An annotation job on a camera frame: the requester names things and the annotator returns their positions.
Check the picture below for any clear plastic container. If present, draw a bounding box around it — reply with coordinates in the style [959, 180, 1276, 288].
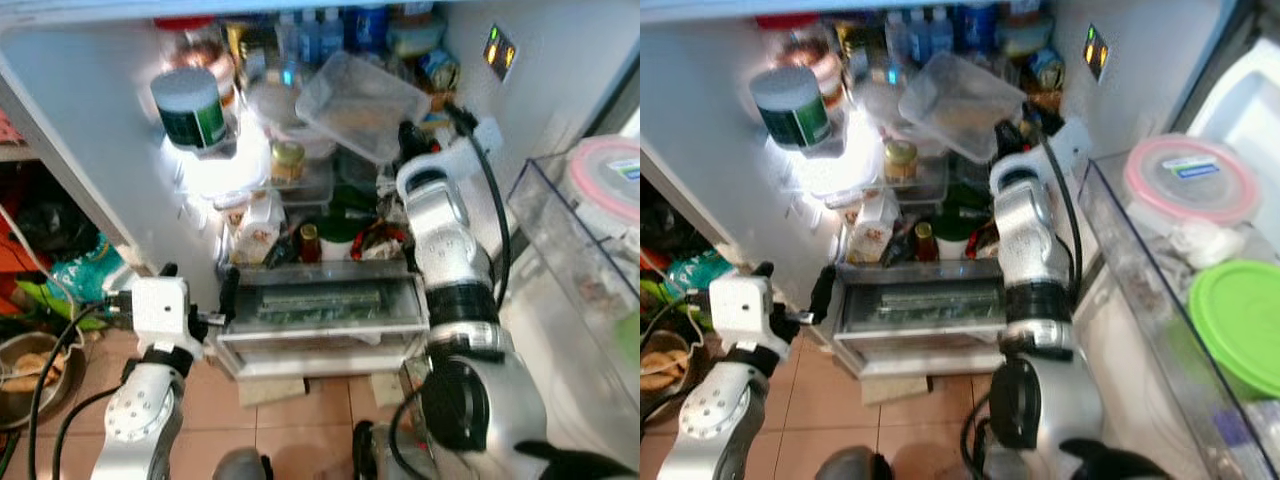
[897, 51, 1029, 164]
[294, 51, 433, 166]

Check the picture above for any fridge control panel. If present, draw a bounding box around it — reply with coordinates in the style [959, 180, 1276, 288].
[1080, 24, 1113, 83]
[483, 24, 519, 83]

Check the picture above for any clear fridge door bin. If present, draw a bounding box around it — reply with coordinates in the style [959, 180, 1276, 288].
[1075, 150, 1280, 480]
[507, 150, 641, 441]

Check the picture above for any grey fridge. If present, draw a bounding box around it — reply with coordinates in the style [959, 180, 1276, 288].
[0, 0, 641, 480]
[640, 0, 1280, 480]

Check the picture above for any white milk carton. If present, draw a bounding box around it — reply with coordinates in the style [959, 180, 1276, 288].
[845, 190, 899, 266]
[228, 190, 286, 266]

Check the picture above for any printed tin can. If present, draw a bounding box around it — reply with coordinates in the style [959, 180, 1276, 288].
[1025, 48, 1066, 93]
[418, 50, 463, 96]

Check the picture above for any teal printed bag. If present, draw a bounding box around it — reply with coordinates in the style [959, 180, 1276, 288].
[662, 250, 731, 299]
[48, 232, 131, 301]

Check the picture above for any clear crisper drawer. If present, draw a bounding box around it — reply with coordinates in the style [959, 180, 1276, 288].
[830, 258, 1011, 349]
[215, 258, 433, 351]

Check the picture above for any dark red snack packet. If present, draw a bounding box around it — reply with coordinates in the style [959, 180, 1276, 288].
[970, 222, 1004, 261]
[355, 220, 413, 263]

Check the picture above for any wooden block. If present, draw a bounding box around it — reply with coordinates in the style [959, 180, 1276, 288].
[238, 375, 308, 406]
[860, 375, 926, 406]
[368, 370, 406, 406]

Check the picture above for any teal rimmed bowl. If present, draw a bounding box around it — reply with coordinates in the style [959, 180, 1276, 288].
[388, 3, 449, 59]
[995, 3, 1053, 59]

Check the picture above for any green lidded white tub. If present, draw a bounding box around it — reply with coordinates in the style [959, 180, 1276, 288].
[320, 212, 363, 263]
[935, 212, 976, 263]

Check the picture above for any wide blue bottle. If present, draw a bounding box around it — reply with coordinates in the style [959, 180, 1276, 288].
[350, 4, 392, 56]
[958, 3, 1001, 53]

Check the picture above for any small yellow lidded jar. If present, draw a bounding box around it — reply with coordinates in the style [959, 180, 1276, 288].
[884, 139, 919, 186]
[271, 140, 308, 188]

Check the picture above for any white plastic container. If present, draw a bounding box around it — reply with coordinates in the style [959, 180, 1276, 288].
[785, 135, 881, 199]
[180, 135, 273, 199]

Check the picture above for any black plastic bag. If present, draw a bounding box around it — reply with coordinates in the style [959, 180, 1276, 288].
[640, 175, 701, 256]
[0, 165, 91, 261]

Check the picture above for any small blue bottle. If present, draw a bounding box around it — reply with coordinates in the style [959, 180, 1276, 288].
[322, 8, 348, 59]
[930, 8, 956, 59]

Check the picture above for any metal bowl with fried food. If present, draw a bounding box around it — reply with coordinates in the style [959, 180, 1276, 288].
[0, 332, 86, 431]
[640, 325, 701, 401]

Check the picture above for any dark slim bottle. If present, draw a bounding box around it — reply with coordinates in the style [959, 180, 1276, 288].
[905, 10, 931, 63]
[299, 10, 324, 66]

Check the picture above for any green lidded container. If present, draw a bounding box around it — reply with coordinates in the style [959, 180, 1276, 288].
[1188, 258, 1280, 403]
[612, 305, 641, 376]

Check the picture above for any grey robot left leg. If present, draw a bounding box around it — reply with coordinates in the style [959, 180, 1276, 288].
[210, 447, 273, 480]
[815, 445, 893, 480]

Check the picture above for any grey robot leg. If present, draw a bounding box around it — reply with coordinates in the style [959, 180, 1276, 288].
[350, 420, 421, 480]
[815, 445, 893, 480]
[210, 447, 273, 480]

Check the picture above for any red orange cloth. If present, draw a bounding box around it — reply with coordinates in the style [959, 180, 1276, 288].
[0, 210, 29, 316]

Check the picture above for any white lidded green label jar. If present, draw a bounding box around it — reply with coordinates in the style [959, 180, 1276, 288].
[750, 66, 839, 159]
[150, 66, 239, 159]

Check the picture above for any pink lidded clear container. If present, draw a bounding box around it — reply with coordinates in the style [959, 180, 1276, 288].
[568, 135, 641, 226]
[1122, 133, 1261, 229]

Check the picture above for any red lidded glass jar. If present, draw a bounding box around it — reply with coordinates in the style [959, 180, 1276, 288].
[755, 14, 843, 101]
[153, 15, 239, 101]

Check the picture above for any grey robot right leg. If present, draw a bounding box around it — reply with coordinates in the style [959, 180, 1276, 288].
[350, 420, 421, 480]

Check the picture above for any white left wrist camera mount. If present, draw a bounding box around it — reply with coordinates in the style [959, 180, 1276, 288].
[128, 277, 193, 351]
[708, 275, 773, 349]

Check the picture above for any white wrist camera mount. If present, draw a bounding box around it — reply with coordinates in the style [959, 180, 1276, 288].
[420, 116, 504, 186]
[708, 275, 773, 349]
[128, 277, 193, 351]
[1030, 116, 1094, 176]

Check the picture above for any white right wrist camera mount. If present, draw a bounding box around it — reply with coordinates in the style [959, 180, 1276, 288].
[420, 116, 504, 186]
[1030, 116, 1094, 176]

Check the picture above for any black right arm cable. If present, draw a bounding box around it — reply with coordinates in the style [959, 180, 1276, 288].
[1035, 125, 1086, 311]
[443, 102, 514, 313]

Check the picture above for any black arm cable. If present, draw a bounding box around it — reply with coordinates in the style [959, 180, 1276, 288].
[0, 290, 136, 480]
[1035, 125, 1086, 311]
[640, 295, 716, 471]
[443, 102, 514, 313]

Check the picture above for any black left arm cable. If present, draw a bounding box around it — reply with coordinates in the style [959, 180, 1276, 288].
[640, 295, 716, 471]
[0, 290, 136, 480]

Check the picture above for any thin white cord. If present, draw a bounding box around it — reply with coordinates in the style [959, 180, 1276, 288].
[0, 203, 81, 306]

